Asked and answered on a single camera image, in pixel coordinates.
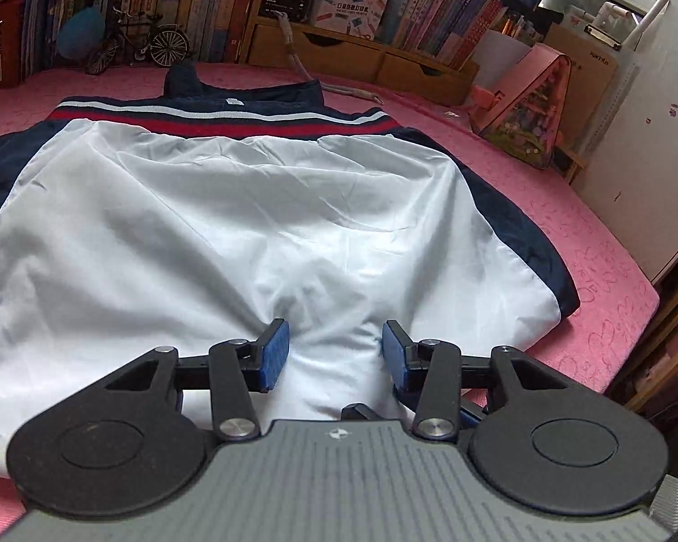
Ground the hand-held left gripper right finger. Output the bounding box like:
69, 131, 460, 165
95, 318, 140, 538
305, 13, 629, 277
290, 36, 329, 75
382, 320, 571, 442

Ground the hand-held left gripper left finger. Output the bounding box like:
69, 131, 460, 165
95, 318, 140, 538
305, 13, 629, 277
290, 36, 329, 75
104, 319, 290, 442

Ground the navy and white jacket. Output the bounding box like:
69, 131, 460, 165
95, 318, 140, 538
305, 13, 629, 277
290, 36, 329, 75
0, 62, 580, 475

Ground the wooden cabinet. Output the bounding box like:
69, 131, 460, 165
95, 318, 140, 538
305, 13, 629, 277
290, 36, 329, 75
604, 260, 678, 424

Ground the pink rabbit print blanket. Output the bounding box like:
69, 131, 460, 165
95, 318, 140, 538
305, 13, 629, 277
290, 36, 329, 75
0, 59, 662, 542

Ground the pink toy house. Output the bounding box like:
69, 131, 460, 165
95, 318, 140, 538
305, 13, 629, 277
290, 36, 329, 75
471, 45, 583, 173

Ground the wooden drawer organizer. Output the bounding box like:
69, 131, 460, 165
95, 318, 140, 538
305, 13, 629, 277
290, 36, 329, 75
240, 0, 481, 107

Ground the black model bicycle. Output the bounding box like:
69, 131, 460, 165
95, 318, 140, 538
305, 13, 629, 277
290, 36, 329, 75
86, 5, 192, 75

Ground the white printed cardboard box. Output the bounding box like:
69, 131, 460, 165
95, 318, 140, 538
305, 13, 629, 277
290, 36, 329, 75
310, 0, 390, 43

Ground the row of upright books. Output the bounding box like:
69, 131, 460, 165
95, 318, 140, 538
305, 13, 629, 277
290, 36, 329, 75
23, 0, 509, 69

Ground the brown cardboard box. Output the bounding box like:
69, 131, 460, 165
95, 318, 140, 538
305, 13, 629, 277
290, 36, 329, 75
542, 5, 622, 103

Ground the blue plush ball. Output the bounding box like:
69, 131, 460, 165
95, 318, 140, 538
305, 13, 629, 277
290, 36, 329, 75
58, 8, 107, 60

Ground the white router with antenna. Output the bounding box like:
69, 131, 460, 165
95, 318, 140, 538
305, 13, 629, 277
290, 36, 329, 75
596, 0, 670, 54

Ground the white braided cable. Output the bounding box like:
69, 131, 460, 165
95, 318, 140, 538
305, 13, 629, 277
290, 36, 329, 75
277, 11, 385, 105

